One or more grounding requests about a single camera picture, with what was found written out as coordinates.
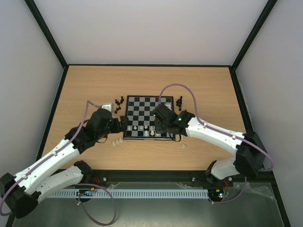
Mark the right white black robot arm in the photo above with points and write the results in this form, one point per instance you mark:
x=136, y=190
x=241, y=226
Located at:
x=247, y=150

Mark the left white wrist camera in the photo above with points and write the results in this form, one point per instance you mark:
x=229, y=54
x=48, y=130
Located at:
x=107, y=106

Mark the black white chess board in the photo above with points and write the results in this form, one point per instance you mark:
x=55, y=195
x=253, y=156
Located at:
x=139, y=113

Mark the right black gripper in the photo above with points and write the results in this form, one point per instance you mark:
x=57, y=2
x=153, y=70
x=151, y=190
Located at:
x=160, y=125

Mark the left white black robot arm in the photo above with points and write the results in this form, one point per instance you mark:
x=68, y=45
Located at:
x=23, y=191

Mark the black aluminium frame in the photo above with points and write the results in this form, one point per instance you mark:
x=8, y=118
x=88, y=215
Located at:
x=145, y=176

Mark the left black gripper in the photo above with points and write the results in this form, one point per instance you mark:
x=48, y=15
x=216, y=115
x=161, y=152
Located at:
x=124, y=124

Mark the grey slotted cable duct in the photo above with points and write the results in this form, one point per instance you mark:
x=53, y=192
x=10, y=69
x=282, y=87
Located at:
x=133, y=194

